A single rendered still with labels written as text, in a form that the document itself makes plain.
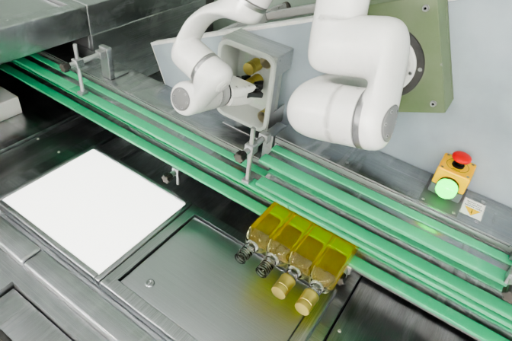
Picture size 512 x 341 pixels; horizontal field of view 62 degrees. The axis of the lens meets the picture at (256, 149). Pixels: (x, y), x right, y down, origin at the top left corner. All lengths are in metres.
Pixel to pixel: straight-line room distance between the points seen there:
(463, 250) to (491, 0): 0.48
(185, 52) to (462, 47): 0.56
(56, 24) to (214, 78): 0.84
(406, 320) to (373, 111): 0.68
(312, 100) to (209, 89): 0.27
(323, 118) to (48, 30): 1.12
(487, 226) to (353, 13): 0.55
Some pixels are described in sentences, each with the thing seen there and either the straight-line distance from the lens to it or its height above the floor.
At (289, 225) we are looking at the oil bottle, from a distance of 1.03.
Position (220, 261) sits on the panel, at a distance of 1.13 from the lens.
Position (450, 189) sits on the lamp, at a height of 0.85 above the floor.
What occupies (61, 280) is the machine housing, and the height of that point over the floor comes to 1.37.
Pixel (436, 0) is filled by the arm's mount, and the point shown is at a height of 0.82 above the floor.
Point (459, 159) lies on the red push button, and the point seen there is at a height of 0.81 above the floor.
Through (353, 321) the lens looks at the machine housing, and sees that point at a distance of 1.14.
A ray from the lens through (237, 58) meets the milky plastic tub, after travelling 1.19.
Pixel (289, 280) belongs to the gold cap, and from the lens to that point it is 0.94.
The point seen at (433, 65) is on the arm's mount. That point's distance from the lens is 0.91.
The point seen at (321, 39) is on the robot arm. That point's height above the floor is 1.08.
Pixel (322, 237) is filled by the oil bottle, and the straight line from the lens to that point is 1.02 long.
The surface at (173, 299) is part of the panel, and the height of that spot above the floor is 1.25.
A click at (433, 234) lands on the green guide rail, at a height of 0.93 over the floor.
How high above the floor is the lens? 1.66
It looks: 44 degrees down
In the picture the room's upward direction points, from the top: 129 degrees counter-clockwise
